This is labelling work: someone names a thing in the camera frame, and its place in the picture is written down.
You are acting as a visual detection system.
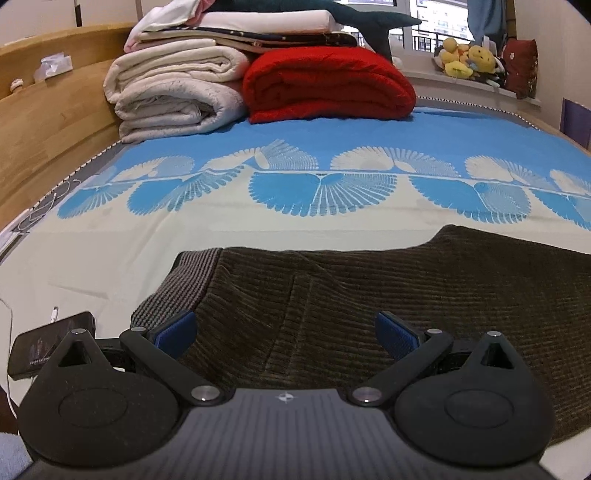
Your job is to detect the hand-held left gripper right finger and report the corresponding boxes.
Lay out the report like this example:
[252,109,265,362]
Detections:
[347,311,534,408]

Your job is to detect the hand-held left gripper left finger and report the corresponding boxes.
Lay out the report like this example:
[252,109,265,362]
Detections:
[39,310,232,408]

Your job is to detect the brown corduroy pants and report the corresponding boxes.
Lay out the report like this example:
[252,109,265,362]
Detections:
[130,224,591,448]

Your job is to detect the black smartphone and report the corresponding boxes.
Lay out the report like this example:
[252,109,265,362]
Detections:
[8,311,98,380]

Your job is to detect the person's blue jeans leg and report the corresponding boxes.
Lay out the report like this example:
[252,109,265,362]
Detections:
[0,431,34,480]

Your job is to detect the blue white printed bed sheet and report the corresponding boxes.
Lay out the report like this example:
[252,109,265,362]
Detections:
[0,106,591,464]

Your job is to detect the white fleece folded quilt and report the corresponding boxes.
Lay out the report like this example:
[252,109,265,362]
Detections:
[114,79,249,145]

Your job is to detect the wooden headboard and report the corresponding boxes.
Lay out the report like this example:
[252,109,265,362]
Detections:
[0,23,139,232]

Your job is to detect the white window sill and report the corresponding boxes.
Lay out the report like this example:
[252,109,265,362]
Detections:
[401,68,542,106]

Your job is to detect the red folded blanket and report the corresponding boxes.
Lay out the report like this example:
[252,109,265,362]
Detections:
[242,46,417,124]

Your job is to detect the cream folded quilt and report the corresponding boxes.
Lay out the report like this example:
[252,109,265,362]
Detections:
[103,39,250,106]

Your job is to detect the dark striped plush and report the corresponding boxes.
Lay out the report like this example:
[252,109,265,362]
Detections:
[488,59,508,88]

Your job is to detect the yellow duck plush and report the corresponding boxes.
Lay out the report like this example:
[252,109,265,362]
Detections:
[436,37,472,78]

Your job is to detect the yellow bear plush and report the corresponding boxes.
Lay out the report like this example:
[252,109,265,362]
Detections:
[465,43,500,78]

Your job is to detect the tissue pack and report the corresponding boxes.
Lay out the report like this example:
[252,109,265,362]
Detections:
[36,52,75,82]

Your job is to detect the red cushion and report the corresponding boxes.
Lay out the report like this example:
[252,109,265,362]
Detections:
[502,37,539,100]

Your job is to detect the white pink cloth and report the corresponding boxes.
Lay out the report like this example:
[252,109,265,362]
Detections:
[123,0,219,52]

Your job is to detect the blue shark plush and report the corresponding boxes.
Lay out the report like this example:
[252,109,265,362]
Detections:
[203,0,423,66]

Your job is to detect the window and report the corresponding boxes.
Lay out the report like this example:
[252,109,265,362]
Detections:
[332,0,477,52]

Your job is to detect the white pillow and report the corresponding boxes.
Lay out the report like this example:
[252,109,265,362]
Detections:
[198,8,341,36]

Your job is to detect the blue curtain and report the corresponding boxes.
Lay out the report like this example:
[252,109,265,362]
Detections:
[467,0,509,43]

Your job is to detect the white wardrobe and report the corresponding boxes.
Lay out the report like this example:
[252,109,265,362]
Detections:
[0,0,140,48]

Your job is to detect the wooden bed frame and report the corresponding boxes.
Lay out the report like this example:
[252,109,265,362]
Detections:
[526,102,591,156]

